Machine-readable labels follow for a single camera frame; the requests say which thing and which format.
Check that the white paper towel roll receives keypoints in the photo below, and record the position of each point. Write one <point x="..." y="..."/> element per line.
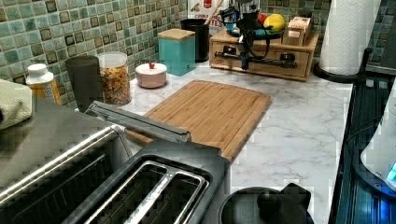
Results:
<point x="348" y="31"/>

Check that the black slot toaster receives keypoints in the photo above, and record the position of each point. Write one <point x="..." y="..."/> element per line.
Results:
<point x="163" y="183"/>

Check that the glass jar of cereal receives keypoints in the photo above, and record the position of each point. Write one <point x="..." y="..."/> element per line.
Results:
<point x="115" y="77"/>

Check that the black utensil holder cup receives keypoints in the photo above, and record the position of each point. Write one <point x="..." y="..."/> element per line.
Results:
<point x="201" y="37"/>

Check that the dark grey tumbler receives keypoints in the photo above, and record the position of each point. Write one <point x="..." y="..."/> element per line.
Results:
<point x="83" y="72"/>

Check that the yellow lemon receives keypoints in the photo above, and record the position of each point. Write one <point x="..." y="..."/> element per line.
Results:
<point x="276" y="22"/>

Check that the wooden box on cabinet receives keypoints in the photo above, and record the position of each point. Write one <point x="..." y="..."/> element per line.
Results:
<point x="297" y="31"/>

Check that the teal fruit bowl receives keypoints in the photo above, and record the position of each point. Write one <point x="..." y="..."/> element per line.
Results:
<point x="259" y="34"/>

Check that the wooden spoon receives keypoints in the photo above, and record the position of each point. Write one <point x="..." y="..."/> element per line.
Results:
<point x="214" y="11"/>

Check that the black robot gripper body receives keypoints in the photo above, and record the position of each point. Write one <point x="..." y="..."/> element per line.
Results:
<point x="243" y="13"/>

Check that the bamboo cutting board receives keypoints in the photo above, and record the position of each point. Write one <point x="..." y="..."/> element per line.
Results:
<point x="215" y="114"/>

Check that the light green cloth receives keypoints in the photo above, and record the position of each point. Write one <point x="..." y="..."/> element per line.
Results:
<point x="16" y="103"/>

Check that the dark dish drying rack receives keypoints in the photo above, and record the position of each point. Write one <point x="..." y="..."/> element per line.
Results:
<point x="359" y="197"/>

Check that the cereal box red white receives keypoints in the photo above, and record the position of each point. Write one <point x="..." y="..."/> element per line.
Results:
<point x="199" y="9"/>

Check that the teal canister with wooden lid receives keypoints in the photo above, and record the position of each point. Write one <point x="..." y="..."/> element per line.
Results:
<point x="177" y="50"/>

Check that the stainless toaster oven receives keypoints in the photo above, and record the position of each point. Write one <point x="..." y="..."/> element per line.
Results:
<point x="57" y="158"/>

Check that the wooden drawer with black handle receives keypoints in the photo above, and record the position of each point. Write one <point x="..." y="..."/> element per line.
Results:
<point x="279" y="62"/>

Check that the white capped orange bottle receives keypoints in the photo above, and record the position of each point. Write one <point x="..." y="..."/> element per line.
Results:
<point x="41" y="81"/>

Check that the pink ceramic lidded bowl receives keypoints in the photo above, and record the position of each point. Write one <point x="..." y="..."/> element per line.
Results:
<point x="151" y="75"/>

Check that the red apple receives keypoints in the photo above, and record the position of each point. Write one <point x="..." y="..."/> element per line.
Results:
<point x="261" y="18"/>

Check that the black paper towel holder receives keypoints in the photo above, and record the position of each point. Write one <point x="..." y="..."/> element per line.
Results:
<point x="347" y="79"/>

